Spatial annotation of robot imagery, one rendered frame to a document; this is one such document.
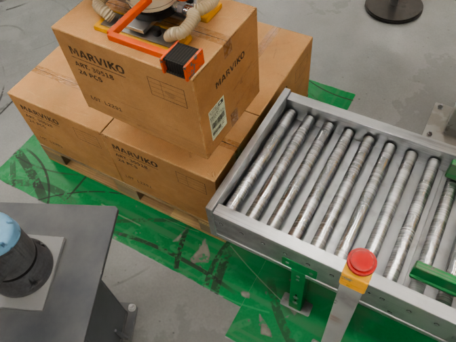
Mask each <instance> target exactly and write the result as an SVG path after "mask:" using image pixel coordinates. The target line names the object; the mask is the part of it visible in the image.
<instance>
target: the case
mask: <svg viewBox="0 0 456 342"><path fill-rule="evenodd" d="M92 1H93V0H83V1H82V2H81V3H80V4H78V5H77V6H76V7H74V8H73V9H72V10H71V11H70V12H69V13H67V14H66V15H65V16H63V17H62V18H61V19H59V21H57V22H56V23H55V24H54V25H52V26H51V28H52V30H53V32H54V34H55V37H56V39H57V41H58V43H59V45H60V48H61V50H62V52H63V54H64V56H65V58H66V61H67V62H68V64H69V66H70V68H71V70H72V73H73V75H74V77H75V79H76V81H77V84H78V86H79V88H80V90H81V92H82V94H83V97H84V98H85V101H86V102H87V104H88V106H89V107H91V108H93V109H96V110H97V111H100V112H102V113H104V114H106V115H109V116H111V117H114V118H115V119H118V120H120V121H122V122H124V123H127V124H129V125H131V126H134V127H135V128H138V129H140V130H142V131H144V132H147V133H149V134H151V135H154V136H156V137H158V138H160V139H162V140H165V141H167V142H169V143H172V144H173V145H176V146H177V147H180V148H182V149H185V150H187V151H189V152H192V153H194V154H196V155H198V156H200V157H203V158H205V159H208V158H209V157H210V156H211V155H212V153H213V152H214V150H215V149H216V148H217V147H218V146H219V144H220V143H221V141H222V140H223V139H224V137H225V136H226V135H227V133H228V132H229V131H230V129H232V127H233V126H234V124H235V123H236V121H237V120H238V119H239V118H240V117H241V115H242V114H243V112H244V111H245V110H246V109H247V107H248V106H249V105H250V103H251V102H252V101H253V100H254V98H255V97H256V95H257V94H258V93H259V51H258V30H257V8H256V7H253V6H251V5H246V4H244V3H240V2H237V1H232V0H219V2H220V3H222V8H221V9H220V10H219V11H218V12H217V13H216V15H215V16H214V17H213V18H212V19H211V20H210V21H209V22H208V23H205V22H201V21H199V23H198V24H197V26H196V27H195V29H194V30H193V32H191V34H190V35H191V37H192V40H191V42H190V43H189V44H188V45H189V46H191V47H194V48H197V49H200V48H202V49H203V53H204V62H205V63H204V64H203V65H202V66H201V67H200V69H199V70H198V71H197V72H196V74H195V75H194V76H192V78H191V79H190V80H189V81H188V82H186V81H185V79H183V78H180V77H177V76H175V75H172V74H169V73H163V72H162V67H161V64H160V61H159V58H158V57H155V56H152V55H149V54H146V53H144V52H140V51H138V50H135V49H132V48H130V47H127V46H124V45H121V44H118V43H115V42H113V41H109V39H108V37H107V34H106V33H102V32H100V31H96V30H95V29H94V25H95V24H96V23H97V22H98V21H99V20H100V19H101V18H102V17H101V16H99V14H97V13H96V12H95V11H94V9H93V7H92V4H93V3H92ZM105 5H107V6H108V7H109V8H111V10H114V11H116V12H120V13H123V14H126V13H127V12H128V11H129V10H130V7H129V4H127V3H123V2H121V1H117V0H108V1H107V3H106V4H105Z"/></svg>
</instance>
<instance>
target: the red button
mask: <svg viewBox="0 0 456 342"><path fill-rule="evenodd" d="M347 266H348V268H349V270H350V271H351V272H352V273H354V274H355V275H357V276H362V277H366V276H369V275H371V274H373V273H374V271H375V270H376V268H377V259H376V257H375V255H374V254H373V253H372V252H371V251H369V250H367V249H365V248H355V249H353V250H352V251H351V252H350V253H349V254H348V256H347Z"/></svg>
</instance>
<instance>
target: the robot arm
mask: <svg viewBox="0 0 456 342"><path fill-rule="evenodd" d="M53 265H54V260H53V256H52V253H51V251H50V249H49V248H48V247H47V246H46V245H45V244H44V243H43V242H41V241H39V240H37V239H34V238H30V237H29V236H28V235H27V234H26V233H25V232H24V230H23V229H22V228H21V227H20V226H19V224H18V223H17V222H16V221H15V220H14V219H12V218H10V217H9V216H8V215H6V214H4V213H2V212H0V294H2V295H3V296H5V297H9V298H21V297H26V296H28V295H31V294H33V293H34V292H36V291H37V290H39V289H40V288H41V287H42V286H43V285H44V284H45V283H46V282H47V280H48V278H49V277H50V275H51V273H52V269H53Z"/></svg>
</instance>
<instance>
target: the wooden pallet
mask: <svg viewBox="0 0 456 342"><path fill-rule="evenodd" d="M40 145H41V146H42V148H43V150H44V151H45V152H46V154H47V156H48V157H49V158H50V159H51V160H53V161H55V162H58V163H59V164H62V165H63V166H66V167H68V168H70V169H72V170H74V171H76V172H78V173H80V174H82V175H84V176H86V177H89V178H91V179H93V180H95V181H97V182H99V183H101V184H103V185H106V186H108V187H110V188H112V189H114V190H116V191H118V192H120V193H122V194H124V195H127V196H128V197H131V198H132V199H134V200H137V201H139V202H141V203H143V204H145V205H147V206H149V207H152V208H154V209H156V210H158V211H160V212H162V213H164V214H167V215H168V216H171V217H172V218H174V219H176V220H178V221H180V222H183V223H185V224H187V225H189V226H191V227H193V228H195V229H198V230H200V231H202V232H204V233H206V234H208V235H210V236H212V237H214V238H216V239H218V240H220V241H222V242H224V243H226V240H224V239H222V238H220V237H218V236H215V235H212V234H211V231H210V226H209V222H208V221H205V220H204V219H202V218H199V217H197V216H195V215H193V214H190V213H188V212H186V211H184V210H182V209H180V208H177V207H176V206H173V205H172V204H169V203H167V202H165V201H163V200H161V199H158V198H156V197H154V196H152V195H150V194H148V193H145V192H144V191H141V190H140V189H137V188H135V187H133V186H131V185H128V184H126V183H124V182H122V181H120V180H117V179H116V178H113V177H112V176H109V175H107V174H105V173H103V172H101V171H99V170H96V169H94V168H92V167H90V166H87V165H85V164H83V163H81V162H80V161H77V160H75V159H73V158H71V157H69V156H66V155H64V154H62V153H60V152H58V151H55V150H53V149H51V148H49V147H47V146H45V145H43V144H41V143H40Z"/></svg>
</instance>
